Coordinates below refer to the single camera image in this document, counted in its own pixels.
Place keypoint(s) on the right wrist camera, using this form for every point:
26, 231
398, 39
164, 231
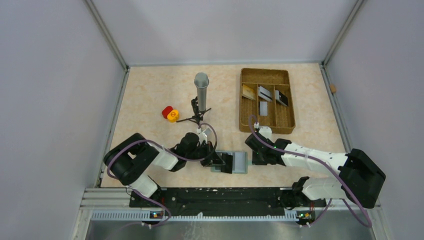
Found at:
265, 131

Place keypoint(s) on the gold card in tray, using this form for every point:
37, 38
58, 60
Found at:
248, 92

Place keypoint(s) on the brown woven cutlery tray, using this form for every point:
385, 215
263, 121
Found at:
280, 119

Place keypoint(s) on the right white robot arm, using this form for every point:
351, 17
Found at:
353, 175

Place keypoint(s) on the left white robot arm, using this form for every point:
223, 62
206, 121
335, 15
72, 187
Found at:
129, 160

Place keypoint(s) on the green card holder wallet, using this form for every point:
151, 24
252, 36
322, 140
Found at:
240, 162

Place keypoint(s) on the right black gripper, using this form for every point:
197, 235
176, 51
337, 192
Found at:
257, 161

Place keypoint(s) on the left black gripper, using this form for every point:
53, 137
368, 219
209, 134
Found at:
210, 159

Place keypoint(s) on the grey microphone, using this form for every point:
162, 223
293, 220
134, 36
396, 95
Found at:
201, 82

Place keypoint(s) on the black credit card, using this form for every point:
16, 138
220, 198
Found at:
228, 163

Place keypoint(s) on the small wooden block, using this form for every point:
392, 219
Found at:
332, 88

